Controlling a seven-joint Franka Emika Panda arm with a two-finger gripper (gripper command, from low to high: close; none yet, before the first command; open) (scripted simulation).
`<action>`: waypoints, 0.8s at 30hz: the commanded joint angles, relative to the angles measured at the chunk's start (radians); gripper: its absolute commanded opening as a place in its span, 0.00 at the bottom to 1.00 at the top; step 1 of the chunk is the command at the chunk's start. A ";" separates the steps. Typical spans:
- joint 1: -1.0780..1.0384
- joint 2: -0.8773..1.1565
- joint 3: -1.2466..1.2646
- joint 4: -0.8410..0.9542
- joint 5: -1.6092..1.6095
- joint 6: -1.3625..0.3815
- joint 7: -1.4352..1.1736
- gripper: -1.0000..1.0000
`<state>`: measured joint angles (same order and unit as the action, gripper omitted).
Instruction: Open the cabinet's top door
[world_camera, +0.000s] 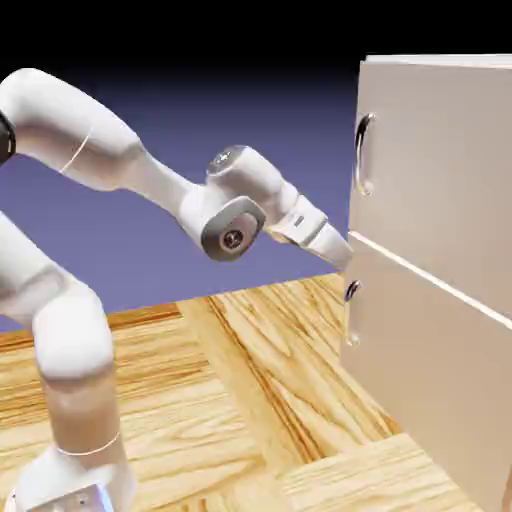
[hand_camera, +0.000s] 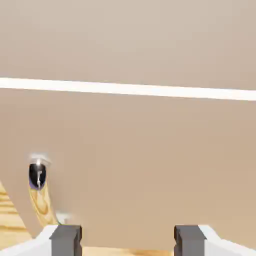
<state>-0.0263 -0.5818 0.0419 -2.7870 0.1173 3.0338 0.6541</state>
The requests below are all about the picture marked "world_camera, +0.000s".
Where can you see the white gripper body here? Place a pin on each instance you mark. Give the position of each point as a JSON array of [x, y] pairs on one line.
[[330, 242]]

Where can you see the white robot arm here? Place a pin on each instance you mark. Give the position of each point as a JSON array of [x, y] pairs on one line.
[[100, 148]]

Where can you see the beige painted cabinet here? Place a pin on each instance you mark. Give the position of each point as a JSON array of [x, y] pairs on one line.
[[432, 280]]

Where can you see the tall beige cabinet door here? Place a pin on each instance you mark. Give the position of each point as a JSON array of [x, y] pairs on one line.
[[432, 160]]

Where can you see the short beige cabinet door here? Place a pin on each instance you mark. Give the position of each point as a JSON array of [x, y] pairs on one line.
[[424, 360]]

